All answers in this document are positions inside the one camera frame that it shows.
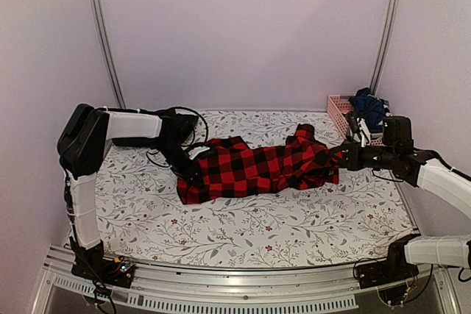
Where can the floral patterned table mat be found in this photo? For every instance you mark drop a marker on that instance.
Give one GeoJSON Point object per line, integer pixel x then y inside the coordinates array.
{"type": "Point", "coordinates": [140, 215]}

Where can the front aluminium rail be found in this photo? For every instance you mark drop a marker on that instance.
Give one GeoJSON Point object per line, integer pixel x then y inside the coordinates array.
{"type": "Point", "coordinates": [176, 288]}

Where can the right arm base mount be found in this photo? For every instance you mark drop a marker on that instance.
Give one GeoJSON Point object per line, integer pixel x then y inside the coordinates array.
{"type": "Point", "coordinates": [372, 273]}

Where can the dark blue garment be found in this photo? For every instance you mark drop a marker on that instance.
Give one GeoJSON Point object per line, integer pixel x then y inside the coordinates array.
{"type": "Point", "coordinates": [370, 108]}

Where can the pink plastic basket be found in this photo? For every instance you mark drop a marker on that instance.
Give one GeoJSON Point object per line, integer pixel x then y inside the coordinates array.
{"type": "Point", "coordinates": [339, 106]}

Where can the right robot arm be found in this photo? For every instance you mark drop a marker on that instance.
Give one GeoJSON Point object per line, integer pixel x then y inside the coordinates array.
{"type": "Point", "coordinates": [420, 168]}

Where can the aluminium frame post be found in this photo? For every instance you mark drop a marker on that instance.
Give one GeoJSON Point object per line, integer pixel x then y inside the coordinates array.
{"type": "Point", "coordinates": [99, 19]}
{"type": "Point", "coordinates": [391, 12]}

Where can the left aluminium frame post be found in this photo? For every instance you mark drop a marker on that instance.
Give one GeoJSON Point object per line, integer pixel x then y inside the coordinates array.
{"type": "Point", "coordinates": [99, 19]}

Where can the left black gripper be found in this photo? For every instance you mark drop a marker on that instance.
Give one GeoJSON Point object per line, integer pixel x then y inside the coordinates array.
{"type": "Point", "coordinates": [187, 173]}

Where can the dark green plaid skirt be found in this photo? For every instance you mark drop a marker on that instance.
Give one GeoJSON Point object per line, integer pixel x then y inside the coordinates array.
{"type": "Point", "coordinates": [176, 128]}

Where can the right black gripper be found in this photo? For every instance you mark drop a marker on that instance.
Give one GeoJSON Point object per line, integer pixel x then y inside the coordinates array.
{"type": "Point", "coordinates": [354, 162]}

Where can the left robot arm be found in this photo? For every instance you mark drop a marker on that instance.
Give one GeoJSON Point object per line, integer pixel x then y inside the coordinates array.
{"type": "Point", "coordinates": [82, 148]}

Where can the red black plaid shirt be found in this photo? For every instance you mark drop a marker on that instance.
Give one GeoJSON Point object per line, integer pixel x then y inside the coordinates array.
{"type": "Point", "coordinates": [231, 169]}

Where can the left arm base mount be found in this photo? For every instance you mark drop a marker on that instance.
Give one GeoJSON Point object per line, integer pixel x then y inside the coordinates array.
{"type": "Point", "coordinates": [91, 264]}

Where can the right aluminium frame post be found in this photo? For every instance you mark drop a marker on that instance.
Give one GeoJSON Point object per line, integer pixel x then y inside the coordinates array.
{"type": "Point", "coordinates": [391, 12]}

